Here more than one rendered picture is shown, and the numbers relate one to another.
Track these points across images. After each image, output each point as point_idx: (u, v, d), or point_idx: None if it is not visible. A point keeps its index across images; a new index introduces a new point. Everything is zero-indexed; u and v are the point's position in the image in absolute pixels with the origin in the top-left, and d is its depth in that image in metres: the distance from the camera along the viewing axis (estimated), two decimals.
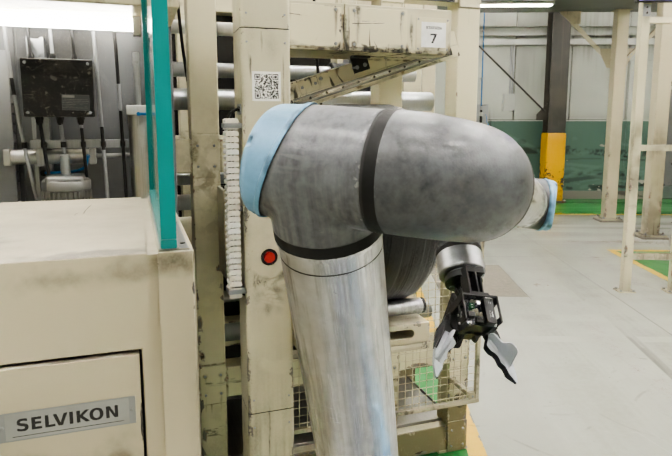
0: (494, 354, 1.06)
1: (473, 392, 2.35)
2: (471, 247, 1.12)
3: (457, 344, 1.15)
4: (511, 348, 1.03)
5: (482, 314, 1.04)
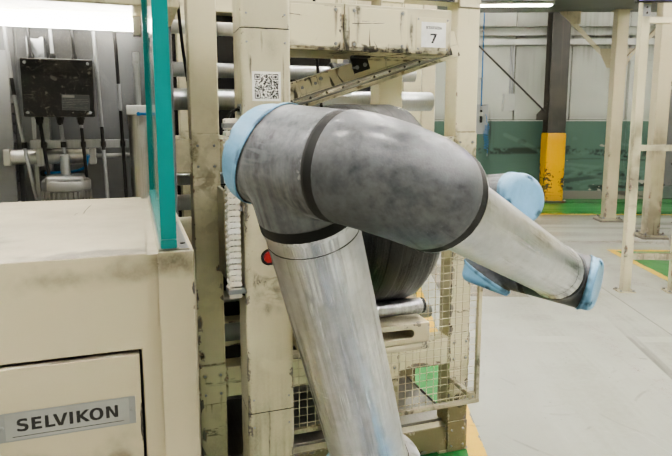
0: None
1: (473, 392, 2.35)
2: None
3: None
4: None
5: None
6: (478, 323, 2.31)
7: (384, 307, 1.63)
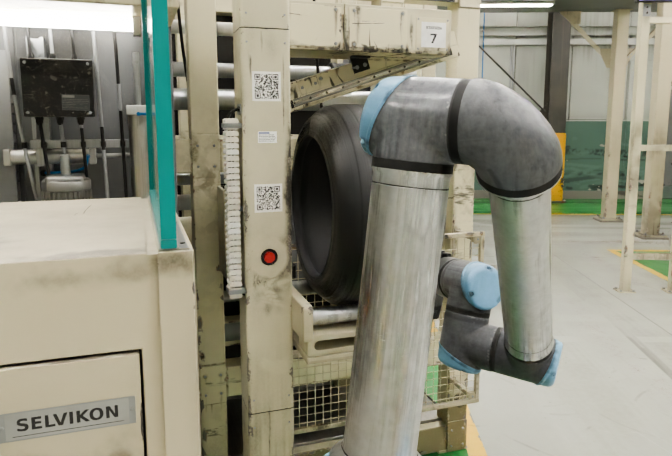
0: None
1: (473, 392, 2.35)
2: (452, 258, 1.29)
3: None
4: None
5: None
6: None
7: None
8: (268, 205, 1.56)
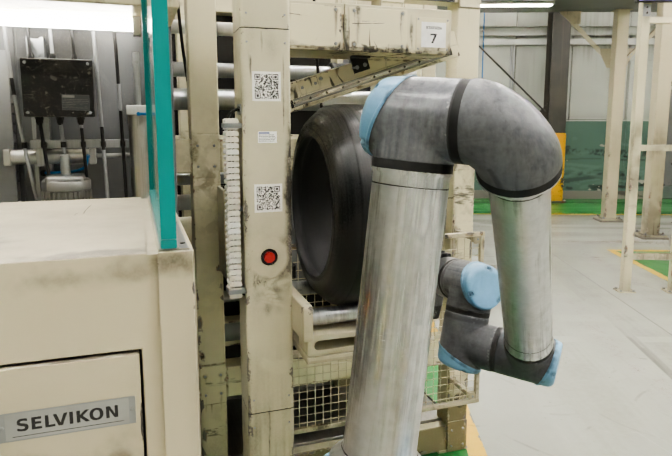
0: None
1: (473, 392, 2.35)
2: (452, 258, 1.29)
3: None
4: None
5: None
6: None
7: None
8: (268, 205, 1.56)
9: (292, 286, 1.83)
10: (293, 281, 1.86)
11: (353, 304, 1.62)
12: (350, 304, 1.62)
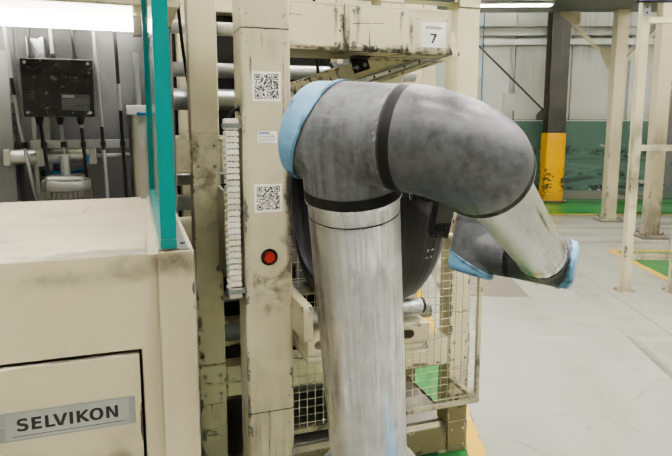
0: None
1: (473, 392, 2.35)
2: None
3: (430, 228, 1.36)
4: None
5: None
6: (478, 323, 2.31)
7: None
8: (268, 205, 1.56)
9: (292, 285, 1.83)
10: (292, 281, 1.86)
11: None
12: None
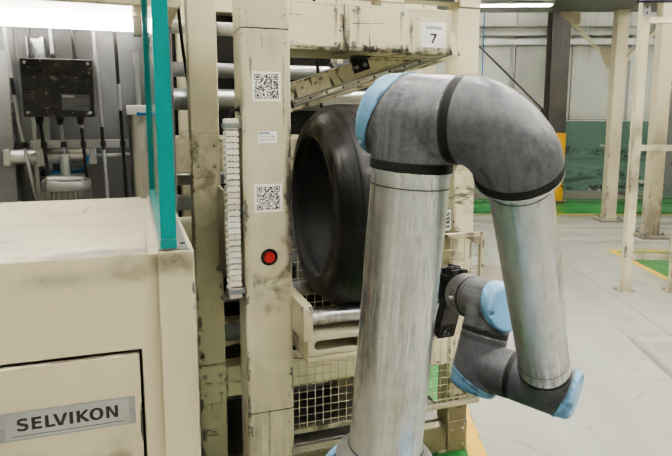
0: None
1: None
2: (469, 275, 1.23)
3: (436, 327, 1.36)
4: None
5: None
6: None
7: None
8: (268, 205, 1.56)
9: None
10: (295, 287, 1.83)
11: (356, 313, 1.60)
12: (353, 315, 1.60)
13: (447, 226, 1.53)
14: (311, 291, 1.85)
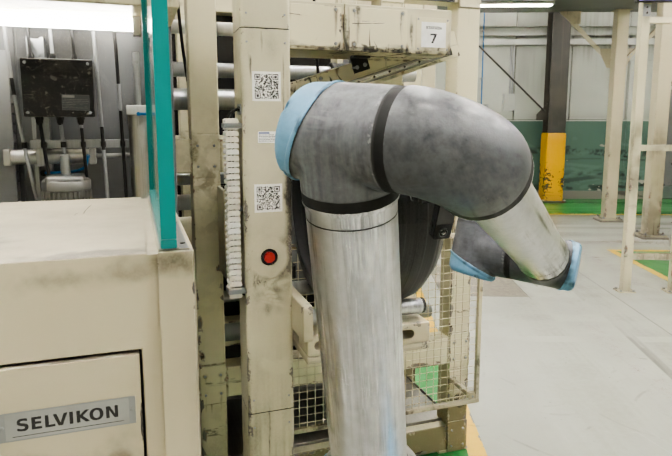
0: None
1: (473, 392, 2.35)
2: None
3: (432, 230, 1.35)
4: None
5: None
6: (478, 323, 2.31)
7: None
8: (268, 205, 1.56)
9: None
10: (295, 287, 1.83)
11: None
12: None
13: None
14: (311, 291, 1.85)
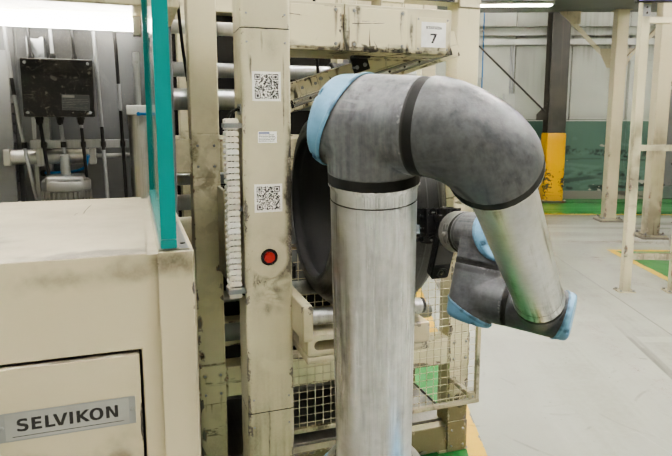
0: None
1: (473, 392, 2.35)
2: (462, 211, 1.24)
3: (430, 269, 1.37)
4: None
5: None
6: None
7: None
8: (268, 205, 1.56)
9: None
10: None
11: None
12: None
13: None
14: None
